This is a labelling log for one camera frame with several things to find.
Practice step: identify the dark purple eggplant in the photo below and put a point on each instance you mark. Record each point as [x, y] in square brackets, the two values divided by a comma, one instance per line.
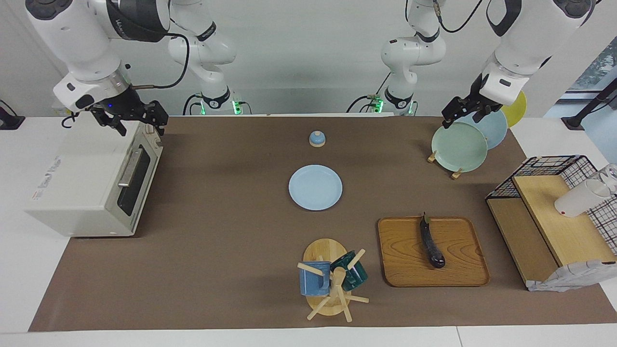
[430, 246]

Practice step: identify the wooden plate rack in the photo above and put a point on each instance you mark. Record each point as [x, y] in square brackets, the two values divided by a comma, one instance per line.
[455, 174]

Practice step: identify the dark green mug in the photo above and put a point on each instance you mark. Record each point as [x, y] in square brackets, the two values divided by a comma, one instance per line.
[356, 277]

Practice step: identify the black clamp device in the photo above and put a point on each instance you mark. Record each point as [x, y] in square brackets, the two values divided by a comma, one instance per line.
[9, 120]

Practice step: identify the light wooden shelf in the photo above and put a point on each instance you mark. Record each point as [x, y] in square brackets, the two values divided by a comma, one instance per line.
[564, 236]

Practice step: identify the pale green plate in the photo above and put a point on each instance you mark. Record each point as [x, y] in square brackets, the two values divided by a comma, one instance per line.
[458, 149]

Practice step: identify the wooden mug tree stand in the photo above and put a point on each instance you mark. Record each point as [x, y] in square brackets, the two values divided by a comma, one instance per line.
[324, 250]

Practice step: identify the oven door with glass window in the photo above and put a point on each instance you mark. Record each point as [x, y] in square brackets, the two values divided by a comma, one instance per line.
[137, 178]

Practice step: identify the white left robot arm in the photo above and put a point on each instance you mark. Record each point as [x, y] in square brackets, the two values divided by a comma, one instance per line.
[530, 33]

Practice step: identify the small blue wooden bell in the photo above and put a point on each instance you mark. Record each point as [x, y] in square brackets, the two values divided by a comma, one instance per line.
[317, 140]

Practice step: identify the grey white cloth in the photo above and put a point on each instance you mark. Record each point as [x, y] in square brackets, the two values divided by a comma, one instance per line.
[569, 277]

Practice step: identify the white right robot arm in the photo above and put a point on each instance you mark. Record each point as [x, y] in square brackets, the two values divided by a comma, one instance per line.
[72, 33]

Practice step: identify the white toaster oven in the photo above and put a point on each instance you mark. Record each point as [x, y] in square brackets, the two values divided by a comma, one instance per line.
[77, 183]

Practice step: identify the pale blue upright plate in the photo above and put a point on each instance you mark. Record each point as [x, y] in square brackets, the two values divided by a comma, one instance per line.
[496, 130]

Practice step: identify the blue mug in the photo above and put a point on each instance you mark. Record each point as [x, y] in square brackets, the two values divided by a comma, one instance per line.
[311, 284]

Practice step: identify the square wooden tray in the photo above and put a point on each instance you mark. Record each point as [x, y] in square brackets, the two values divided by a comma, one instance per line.
[409, 260]

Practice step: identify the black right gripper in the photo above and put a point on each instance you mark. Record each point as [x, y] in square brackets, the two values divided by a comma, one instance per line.
[126, 103]

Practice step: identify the brown table mat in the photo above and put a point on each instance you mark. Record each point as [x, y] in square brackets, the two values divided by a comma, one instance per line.
[217, 270]

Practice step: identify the black stand pole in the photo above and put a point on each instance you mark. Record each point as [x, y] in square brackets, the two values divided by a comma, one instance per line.
[590, 103]

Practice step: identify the clear glass cup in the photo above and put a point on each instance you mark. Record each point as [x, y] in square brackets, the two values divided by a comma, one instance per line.
[611, 176]

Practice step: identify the light blue plate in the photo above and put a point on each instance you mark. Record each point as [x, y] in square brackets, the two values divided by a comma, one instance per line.
[315, 188]

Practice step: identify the white cup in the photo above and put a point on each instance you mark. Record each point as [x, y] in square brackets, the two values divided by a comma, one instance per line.
[576, 202]

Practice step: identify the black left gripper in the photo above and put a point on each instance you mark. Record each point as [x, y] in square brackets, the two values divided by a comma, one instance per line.
[479, 103]

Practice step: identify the yellow plate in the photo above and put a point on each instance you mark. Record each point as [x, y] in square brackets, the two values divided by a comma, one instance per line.
[516, 112]

